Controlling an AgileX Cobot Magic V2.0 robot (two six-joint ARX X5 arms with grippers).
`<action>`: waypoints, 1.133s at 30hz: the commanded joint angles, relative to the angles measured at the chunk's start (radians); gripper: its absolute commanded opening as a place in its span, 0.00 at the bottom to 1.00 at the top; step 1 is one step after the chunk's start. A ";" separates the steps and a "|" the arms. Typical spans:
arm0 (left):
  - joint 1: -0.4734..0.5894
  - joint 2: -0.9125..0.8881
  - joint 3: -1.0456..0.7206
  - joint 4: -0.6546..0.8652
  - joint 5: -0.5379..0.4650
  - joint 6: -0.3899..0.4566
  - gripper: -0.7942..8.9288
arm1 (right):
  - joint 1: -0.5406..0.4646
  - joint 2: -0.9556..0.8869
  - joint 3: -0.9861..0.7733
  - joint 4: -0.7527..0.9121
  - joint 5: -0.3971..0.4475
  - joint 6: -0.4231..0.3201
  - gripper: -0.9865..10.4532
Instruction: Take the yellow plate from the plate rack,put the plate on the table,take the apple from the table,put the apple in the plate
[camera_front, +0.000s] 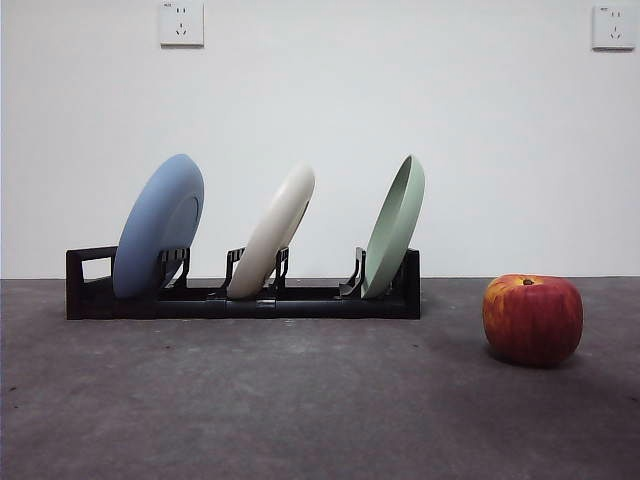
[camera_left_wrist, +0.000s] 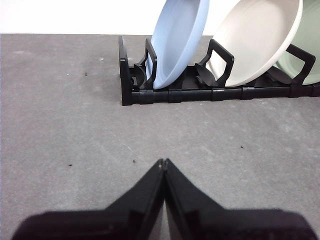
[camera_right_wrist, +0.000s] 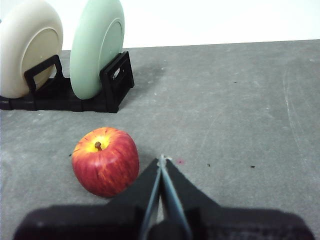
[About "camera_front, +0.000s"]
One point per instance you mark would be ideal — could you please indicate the cream yellow plate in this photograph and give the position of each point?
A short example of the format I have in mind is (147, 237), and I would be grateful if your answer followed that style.
(270, 235)

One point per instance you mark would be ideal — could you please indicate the red apple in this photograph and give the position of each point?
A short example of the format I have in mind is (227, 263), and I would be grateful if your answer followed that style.
(532, 322)

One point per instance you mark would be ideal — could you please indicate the green plate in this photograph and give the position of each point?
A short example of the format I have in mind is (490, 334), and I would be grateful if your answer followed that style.
(395, 235)

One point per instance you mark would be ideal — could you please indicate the blue plate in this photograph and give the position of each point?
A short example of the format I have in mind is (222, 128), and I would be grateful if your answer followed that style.
(155, 225)

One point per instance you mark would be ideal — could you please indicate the black plate rack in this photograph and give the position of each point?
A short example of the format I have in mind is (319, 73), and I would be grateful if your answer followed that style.
(100, 305)

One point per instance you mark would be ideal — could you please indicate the white wall socket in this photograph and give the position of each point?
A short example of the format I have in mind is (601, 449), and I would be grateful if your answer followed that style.
(613, 27)
(182, 24)

